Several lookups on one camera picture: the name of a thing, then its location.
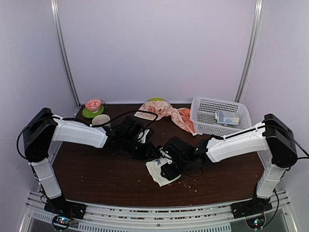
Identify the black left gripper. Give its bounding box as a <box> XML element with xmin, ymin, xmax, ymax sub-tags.
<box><xmin>122</xmin><ymin>135</ymin><xmax>160</xmax><ymax>160</ymax></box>

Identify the white towel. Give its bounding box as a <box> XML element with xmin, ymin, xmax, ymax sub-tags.
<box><xmin>145</xmin><ymin>158</ymin><xmax>181</xmax><ymax>187</ymax></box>

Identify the orange patterned towel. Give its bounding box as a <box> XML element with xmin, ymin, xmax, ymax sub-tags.
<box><xmin>134</xmin><ymin>101</ymin><xmax>197</xmax><ymax>136</ymax></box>

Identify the white plastic basket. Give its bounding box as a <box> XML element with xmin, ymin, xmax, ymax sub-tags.
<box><xmin>190</xmin><ymin>97</ymin><xmax>252</xmax><ymax>136</ymax></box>

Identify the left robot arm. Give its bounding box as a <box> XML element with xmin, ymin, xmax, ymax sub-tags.
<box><xmin>16</xmin><ymin>108</ymin><xmax>160</xmax><ymax>215</ymax></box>

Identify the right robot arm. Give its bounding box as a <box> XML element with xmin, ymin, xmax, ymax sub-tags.
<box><xmin>160</xmin><ymin>114</ymin><xmax>297</xmax><ymax>218</ymax></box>

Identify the green bowl behind towel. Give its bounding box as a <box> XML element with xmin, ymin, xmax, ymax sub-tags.
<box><xmin>148</xmin><ymin>98</ymin><xmax>165</xmax><ymax>102</ymax></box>

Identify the white ceramic mug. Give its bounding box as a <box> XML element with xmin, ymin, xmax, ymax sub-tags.
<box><xmin>92</xmin><ymin>114</ymin><xmax>112</xmax><ymax>127</ymax></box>

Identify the red patterned bowl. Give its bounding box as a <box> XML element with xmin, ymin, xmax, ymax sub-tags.
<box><xmin>85</xmin><ymin>99</ymin><xmax>102</xmax><ymax>113</ymax></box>

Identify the green saucer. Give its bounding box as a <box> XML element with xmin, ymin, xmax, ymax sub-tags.
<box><xmin>82</xmin><ymin>105</ymin><xmax>104</xmax><ymax>118</ymax></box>

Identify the rolled grey blue towel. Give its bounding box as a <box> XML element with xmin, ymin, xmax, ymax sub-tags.
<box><xmin>214</xmin><ymin>110</ymin><xmax>240</xmax><ymax>125</ymax></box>

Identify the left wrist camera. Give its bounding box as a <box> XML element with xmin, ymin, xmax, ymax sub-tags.
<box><xmin>138</xmin><ymin>128</ymin><xmax>154</xmax><ymax>144</ymax></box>

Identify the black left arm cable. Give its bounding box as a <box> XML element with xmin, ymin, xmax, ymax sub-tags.
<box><xmin>15</xmin><ymin>110</ymin><xmax>161</xmax><ymax>160</ymax></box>

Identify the left aluminium frame post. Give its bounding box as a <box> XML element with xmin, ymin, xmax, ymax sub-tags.
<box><xmin>50</xmin><ymin>0</ymin><xmax>81</xmax><ymax>107</ymax></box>

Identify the aluminium frame post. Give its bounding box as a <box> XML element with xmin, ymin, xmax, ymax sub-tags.
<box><xmin>50</xmin><ymin>0</ymin><xmax>81</xmax><ymax>107</ymax></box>
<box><xmin>235</xmin><ymin>0</ymin><xmax>264</xmax><ymax>102</ymax></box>

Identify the right aluminium frame post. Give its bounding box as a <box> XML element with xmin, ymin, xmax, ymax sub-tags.
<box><xmin>235</xmin><ymin>0</ymin><xmax>264</xmax><ymax>102</ymax></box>

